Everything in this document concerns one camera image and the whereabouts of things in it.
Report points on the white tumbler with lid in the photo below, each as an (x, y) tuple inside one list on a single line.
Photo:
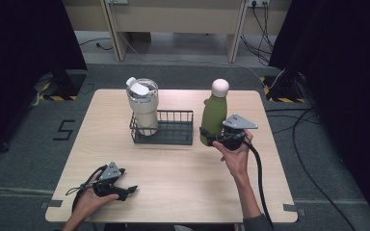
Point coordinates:
[(143, 106)]

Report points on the brown box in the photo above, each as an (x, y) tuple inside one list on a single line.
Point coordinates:
[(140, 37)]

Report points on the white wall socket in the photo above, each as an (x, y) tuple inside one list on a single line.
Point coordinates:
[(258, 2)]

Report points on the person's left hand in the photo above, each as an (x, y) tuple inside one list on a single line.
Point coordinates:
[(91, 203)]

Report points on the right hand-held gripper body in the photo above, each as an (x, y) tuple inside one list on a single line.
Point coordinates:
[(236, 128)]

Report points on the stand base with striped tape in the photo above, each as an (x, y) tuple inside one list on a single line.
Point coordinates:
[(284, 91), (62, 86)]

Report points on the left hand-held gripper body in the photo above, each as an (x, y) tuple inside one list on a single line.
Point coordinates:
[(110, 173)]

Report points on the beige background desk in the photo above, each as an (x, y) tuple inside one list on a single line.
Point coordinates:
[(173, 19)]

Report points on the person's right hand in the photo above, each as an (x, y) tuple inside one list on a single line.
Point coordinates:
[(236, 160)]

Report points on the black curtain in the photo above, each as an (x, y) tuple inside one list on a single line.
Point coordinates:
[(19, 64), (343, 80)]

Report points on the grey tape strip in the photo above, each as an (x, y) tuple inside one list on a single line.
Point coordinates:
[(294, 208), (52, 203)]

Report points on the green bottle with white cap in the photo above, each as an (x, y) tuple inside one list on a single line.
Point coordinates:
[(213, 112)]

